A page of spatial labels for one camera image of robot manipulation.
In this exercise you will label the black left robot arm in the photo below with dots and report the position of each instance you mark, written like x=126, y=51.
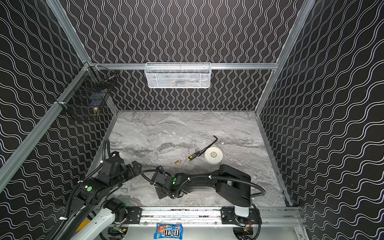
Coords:
x=108, y=177

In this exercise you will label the white wire mesh basket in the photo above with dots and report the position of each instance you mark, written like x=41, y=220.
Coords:
x=178, y=75

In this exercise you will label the black wire basket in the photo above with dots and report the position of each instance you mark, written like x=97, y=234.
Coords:
x=92, y=91

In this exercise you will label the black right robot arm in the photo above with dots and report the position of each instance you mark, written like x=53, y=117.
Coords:
x=233, y=185

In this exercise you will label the aluminium corner frame post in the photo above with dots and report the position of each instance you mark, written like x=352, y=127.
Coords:
x=69, y=30

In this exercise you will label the yellow black screwdriver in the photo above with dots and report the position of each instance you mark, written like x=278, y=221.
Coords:
x=198, y=153

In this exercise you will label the white tape roll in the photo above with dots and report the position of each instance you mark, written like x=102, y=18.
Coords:
x=213, y=155

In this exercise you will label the blue candy bag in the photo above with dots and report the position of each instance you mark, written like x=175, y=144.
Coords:
x=169, y=231

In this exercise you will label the black hex key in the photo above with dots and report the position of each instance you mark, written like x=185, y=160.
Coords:
x=215, y=140

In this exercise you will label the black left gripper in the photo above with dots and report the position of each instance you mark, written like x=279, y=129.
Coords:
x=130, y=170

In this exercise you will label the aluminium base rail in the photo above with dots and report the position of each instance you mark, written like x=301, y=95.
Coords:
x=207, y=216

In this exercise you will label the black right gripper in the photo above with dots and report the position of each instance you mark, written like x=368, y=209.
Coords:
x=160, y=184

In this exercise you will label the brass object in basket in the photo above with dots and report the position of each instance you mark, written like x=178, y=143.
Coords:
x=96, y=112

